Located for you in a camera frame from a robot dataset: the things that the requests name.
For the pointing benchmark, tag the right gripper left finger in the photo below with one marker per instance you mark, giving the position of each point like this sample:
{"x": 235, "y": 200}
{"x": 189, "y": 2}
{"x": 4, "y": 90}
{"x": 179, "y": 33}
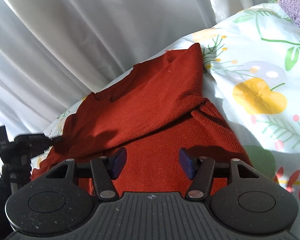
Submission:
{"x": 104, "y": 171}

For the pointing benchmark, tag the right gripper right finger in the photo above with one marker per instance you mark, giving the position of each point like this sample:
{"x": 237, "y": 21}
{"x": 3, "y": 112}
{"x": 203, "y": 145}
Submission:
{"x": 200, "y": 172}

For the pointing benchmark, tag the red knit sweater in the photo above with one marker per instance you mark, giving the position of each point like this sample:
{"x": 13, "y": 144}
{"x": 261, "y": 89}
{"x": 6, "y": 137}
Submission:
{"x": 153, "y": 112}

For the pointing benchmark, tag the white curtain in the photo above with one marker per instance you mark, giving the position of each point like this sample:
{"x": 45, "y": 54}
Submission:
{"x": 54, "y": 52}

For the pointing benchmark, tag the floral bed sheet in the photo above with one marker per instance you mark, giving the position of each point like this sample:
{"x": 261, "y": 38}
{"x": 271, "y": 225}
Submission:
{"x": 251, "y": 73}

